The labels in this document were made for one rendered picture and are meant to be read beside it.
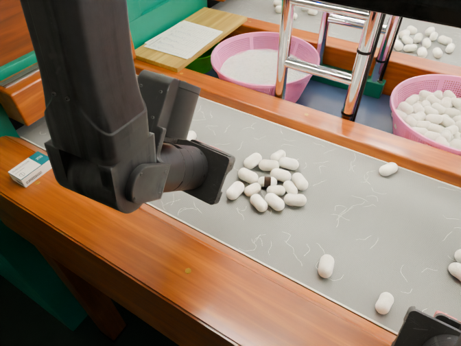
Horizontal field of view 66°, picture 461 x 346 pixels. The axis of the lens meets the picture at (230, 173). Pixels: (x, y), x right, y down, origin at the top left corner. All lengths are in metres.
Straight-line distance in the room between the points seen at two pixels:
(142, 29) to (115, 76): 0.73
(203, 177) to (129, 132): 0.18
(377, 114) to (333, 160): 0.28
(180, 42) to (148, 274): 0.64
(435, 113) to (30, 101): 0.80
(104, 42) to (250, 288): 0.34
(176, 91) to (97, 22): 0.14
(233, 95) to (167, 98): 0.44
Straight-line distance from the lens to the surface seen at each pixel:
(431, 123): 0.83
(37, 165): 0.68
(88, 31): 0.24
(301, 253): 0.54
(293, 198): 0.58
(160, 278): 0.50
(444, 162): 0.71
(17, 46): 0.80
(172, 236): 0.53
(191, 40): 0.98
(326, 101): 0.94
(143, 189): 0.31
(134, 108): 0.28
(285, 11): 0.70
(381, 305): 0.51
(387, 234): 0.60
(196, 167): 0.42
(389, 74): 0.98
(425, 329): 0.44
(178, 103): 0.36
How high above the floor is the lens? 1.20
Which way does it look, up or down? 46 degrees down
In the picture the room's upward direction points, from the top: 2 degrees counter-clockwise
